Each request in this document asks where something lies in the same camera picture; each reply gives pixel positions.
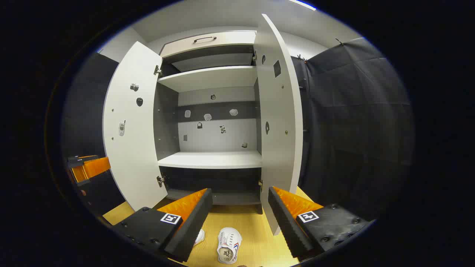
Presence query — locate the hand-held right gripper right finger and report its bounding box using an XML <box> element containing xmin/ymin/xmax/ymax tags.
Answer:
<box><xmin>268</xmin><ymin>187</ymin><xmax>373</xmax><ymax>259</ymax></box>

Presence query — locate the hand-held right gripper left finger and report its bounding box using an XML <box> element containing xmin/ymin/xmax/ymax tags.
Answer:
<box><xmin>111</xmin><ymin>188</ymin><xmax>213</xmax><ymax>262</ymax></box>

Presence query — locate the white shoe cabinet door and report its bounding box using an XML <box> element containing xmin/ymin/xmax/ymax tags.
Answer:
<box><xmin>253</xmin><ymin>14</ymin><xmax>304</xmax><ymax>236</ymax></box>
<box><xmin>103</xmin><ymin>41</ymin><xmax>168</xmax><ymax>212</ymax></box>

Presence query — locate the white shoe cabinet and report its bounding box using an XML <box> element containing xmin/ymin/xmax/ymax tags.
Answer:
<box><xmin>154</xmin><ymin>31</ymin><xmax>264</xmax><ymax>215</ymax></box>

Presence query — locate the white cabinet drawer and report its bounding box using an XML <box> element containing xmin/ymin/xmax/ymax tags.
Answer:
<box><xmin>160</xmin><ymin>31</ymin><xmax>256</xmax><ymax>58</ymax></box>

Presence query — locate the black backdrop cloth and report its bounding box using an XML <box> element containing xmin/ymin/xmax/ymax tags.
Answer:
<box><xmin>61</xmin><ymin>53</ymin><xmax>125</xmax><ymax>217</ymax></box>
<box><xmin>291</xmin><ymin>37</ymin><xmax>414</xmax><ymax>223</ymax></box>

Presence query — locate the long ceiling light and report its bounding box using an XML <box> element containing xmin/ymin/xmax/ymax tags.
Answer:
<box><xmin>289</xmin><ymin>0</ymin><xmax>317</xmax><ymax>11</ymax></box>

